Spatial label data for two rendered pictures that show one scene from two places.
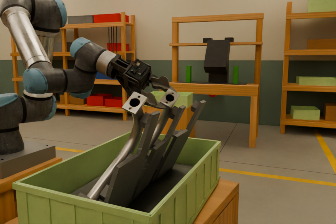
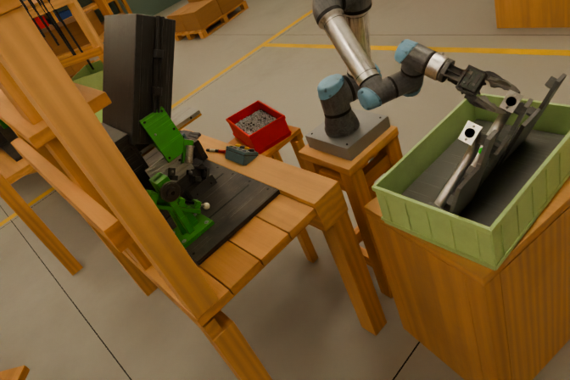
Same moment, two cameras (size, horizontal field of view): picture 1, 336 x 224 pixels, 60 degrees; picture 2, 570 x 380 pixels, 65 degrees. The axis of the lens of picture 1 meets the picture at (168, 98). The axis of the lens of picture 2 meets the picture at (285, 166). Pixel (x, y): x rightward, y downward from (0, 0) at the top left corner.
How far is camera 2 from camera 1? 0.71 m
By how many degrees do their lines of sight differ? 43
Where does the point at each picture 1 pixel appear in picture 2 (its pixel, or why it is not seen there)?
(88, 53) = (414, 62)
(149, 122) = (486, 145)
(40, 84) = (375, 103)
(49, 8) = not seen: outside the picture
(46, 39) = (360, 19)
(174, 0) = not seen: outside the picture
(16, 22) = (335, 30)
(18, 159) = (359, 141)
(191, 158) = (551, 125)
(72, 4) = not seen: outside the picture
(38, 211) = (396, 207)
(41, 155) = (377, 130)
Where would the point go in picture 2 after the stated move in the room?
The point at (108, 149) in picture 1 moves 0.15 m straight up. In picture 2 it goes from (446, 125) to (440, 91)
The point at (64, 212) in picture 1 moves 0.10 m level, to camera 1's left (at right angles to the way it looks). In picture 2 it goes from (417, 213) to (386, 211)
